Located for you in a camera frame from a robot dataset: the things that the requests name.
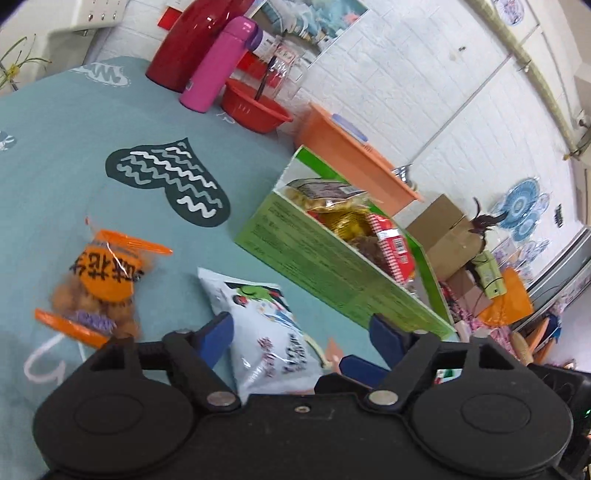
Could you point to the beige wall pipe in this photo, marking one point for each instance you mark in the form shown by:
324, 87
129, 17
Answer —
531, 64

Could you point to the small cardboard box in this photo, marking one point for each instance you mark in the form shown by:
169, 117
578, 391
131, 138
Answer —
461, 286

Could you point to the pale blue plastic lid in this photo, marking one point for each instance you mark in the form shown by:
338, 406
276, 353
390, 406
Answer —
351, 127

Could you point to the red checkered snack packet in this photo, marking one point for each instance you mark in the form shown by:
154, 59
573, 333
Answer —
392, 244

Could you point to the orange bag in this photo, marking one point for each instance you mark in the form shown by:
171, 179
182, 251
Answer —
508, 300

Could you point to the black wall hook rack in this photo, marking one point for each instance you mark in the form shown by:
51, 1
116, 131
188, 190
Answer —
558, 216

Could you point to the wall poster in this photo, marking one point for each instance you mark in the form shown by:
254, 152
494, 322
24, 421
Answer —
323, 18

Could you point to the orange plastic chair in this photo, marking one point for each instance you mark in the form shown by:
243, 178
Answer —
545, 332

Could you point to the group of blue wall plates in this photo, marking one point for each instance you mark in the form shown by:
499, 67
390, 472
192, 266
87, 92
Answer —
521, 203

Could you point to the sliding glass door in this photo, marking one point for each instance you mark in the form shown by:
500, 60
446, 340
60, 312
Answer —
563, 272

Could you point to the shiny metal utensil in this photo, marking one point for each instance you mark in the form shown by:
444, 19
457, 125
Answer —
404, 175

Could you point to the woven straw item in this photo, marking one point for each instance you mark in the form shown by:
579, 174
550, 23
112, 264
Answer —
521, 348

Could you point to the small green box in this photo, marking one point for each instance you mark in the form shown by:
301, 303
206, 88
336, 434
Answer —
489, 272

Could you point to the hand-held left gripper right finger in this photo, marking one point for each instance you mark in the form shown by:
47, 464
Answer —
388, 341

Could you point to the red thermos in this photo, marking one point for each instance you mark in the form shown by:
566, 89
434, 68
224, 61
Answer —
194, 41

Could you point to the pink bottle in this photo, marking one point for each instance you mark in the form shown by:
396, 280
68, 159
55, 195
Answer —
217, 64

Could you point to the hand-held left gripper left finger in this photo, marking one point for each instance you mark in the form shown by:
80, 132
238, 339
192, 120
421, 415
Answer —
217, 337

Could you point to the dark dried flower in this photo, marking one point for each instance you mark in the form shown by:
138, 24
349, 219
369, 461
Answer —
485, 221

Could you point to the red plastic bowl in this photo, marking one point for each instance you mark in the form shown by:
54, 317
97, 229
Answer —
254, 110

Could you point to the orange snack packet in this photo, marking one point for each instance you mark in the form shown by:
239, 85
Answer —
101, 277

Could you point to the clear packet of yellow snacks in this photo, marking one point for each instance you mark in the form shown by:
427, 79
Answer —
318, 189

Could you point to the green cardboard box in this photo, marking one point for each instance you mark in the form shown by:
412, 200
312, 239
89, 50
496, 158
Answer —
314, 263

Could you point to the glass jar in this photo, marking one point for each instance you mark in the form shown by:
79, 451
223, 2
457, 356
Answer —
288, 74

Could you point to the teal printed tablecloth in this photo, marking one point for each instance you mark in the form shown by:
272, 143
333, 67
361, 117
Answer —
69, 161

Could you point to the brown snack packet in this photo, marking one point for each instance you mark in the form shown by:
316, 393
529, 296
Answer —
369, 251

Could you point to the brown cardboard box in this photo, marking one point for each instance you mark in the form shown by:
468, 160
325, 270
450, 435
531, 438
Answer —
443, 240

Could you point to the white snack packet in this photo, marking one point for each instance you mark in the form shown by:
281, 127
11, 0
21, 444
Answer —
268, 332

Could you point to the white wall appliance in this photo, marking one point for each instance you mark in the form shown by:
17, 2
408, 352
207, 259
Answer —
101, 11

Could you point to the orange plastic basin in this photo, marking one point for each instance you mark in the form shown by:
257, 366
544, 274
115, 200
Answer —
351, 161

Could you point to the red paper sign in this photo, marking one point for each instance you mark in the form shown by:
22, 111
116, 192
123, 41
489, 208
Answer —
168, 18

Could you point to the green plant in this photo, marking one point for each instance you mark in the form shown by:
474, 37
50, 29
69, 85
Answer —
13, 69

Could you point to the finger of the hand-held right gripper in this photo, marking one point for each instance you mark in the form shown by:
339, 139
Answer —
360, 369

